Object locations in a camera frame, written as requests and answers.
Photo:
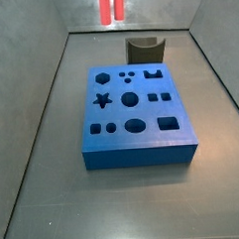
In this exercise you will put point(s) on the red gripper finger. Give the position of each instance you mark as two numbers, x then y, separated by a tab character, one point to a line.
105	12
118	9

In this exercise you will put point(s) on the dark grey curved piece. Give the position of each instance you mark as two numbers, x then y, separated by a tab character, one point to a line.
144	50

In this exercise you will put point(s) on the blue shape sorter block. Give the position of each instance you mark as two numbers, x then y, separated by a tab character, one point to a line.
134	117

